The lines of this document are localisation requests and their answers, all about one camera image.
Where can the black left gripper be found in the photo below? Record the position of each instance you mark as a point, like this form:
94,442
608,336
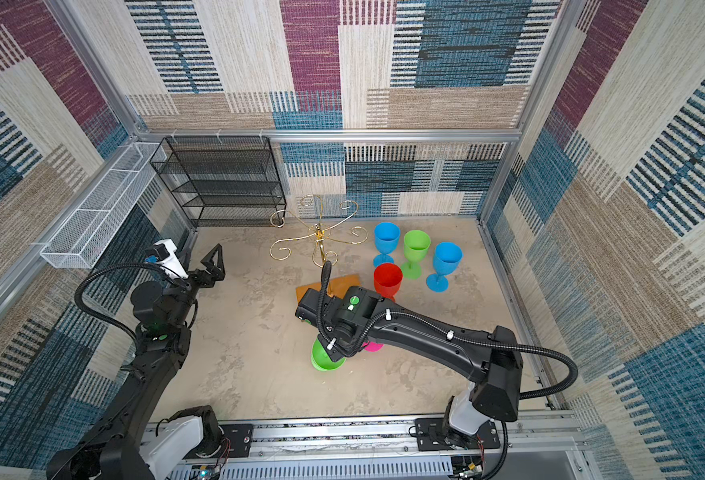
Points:
212,275

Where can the green wine glass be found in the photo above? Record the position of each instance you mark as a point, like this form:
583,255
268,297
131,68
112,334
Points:
416,246
320,359

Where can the red wine glass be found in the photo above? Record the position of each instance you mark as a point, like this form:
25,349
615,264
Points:
388,278

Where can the pink wine glass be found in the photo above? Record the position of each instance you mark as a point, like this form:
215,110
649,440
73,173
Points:
373,346

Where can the blue wine glass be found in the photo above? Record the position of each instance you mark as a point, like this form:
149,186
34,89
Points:
387,238
447,258

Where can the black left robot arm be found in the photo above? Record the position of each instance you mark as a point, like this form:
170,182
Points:
165,310

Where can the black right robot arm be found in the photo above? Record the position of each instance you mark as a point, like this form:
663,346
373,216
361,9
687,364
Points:
487,359

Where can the black mesh shelf rack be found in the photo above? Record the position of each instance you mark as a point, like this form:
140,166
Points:
221,181

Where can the wooden rack base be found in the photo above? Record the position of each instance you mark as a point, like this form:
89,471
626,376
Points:
337,287

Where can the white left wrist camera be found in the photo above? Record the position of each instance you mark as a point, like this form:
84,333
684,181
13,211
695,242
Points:
163,254

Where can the gold wire glass rack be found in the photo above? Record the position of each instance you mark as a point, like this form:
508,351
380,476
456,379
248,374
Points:
318,232

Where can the white mesh wall basket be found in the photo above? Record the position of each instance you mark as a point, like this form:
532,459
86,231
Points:
80,242

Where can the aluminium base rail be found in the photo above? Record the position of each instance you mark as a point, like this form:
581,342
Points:
540,445

